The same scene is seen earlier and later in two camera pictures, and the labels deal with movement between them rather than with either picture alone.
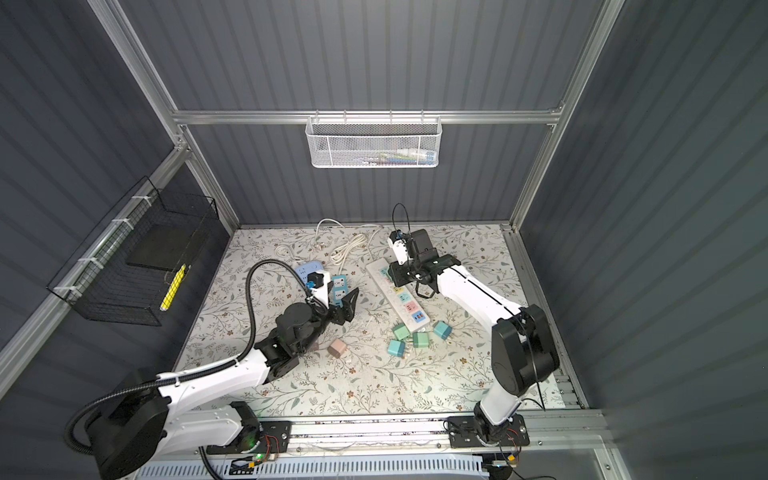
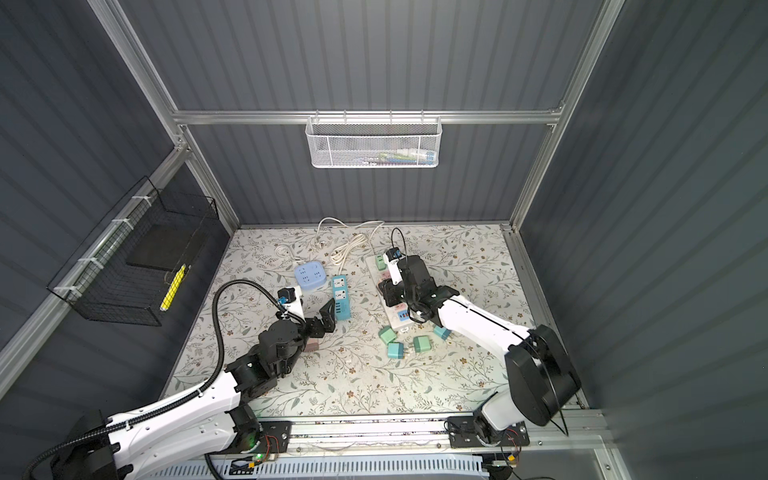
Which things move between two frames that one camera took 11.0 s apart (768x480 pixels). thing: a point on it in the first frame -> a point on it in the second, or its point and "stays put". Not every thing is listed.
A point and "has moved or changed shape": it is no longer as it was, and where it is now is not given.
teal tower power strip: [339, 290] stays put
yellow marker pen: [168, 298] stays put
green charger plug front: [420, 339] stays put
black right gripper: [396, 273] -> [388, 288]
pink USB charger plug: [336, 347] has moved or changed shape
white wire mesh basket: [370, 145] stays put
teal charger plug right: [442, 329] stays put
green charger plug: [401, 331] -> [387, 333]
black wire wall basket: [129, 266] stays put
